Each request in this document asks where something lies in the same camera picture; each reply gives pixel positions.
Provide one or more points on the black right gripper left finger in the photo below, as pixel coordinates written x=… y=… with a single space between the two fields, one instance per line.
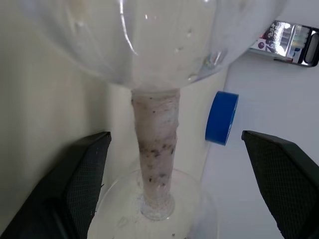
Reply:
x=62 y=189

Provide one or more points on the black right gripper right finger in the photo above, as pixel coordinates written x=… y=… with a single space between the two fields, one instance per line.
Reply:
x=286 y=181

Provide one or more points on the clear plastic wine glass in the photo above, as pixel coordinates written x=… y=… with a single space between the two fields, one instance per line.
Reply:
x=157 y=139

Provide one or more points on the blue tape roll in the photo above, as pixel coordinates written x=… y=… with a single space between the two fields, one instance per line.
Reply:
x=220 y=118

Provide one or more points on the clear box of coloured items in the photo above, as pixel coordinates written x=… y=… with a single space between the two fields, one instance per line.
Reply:
x=286 y=42

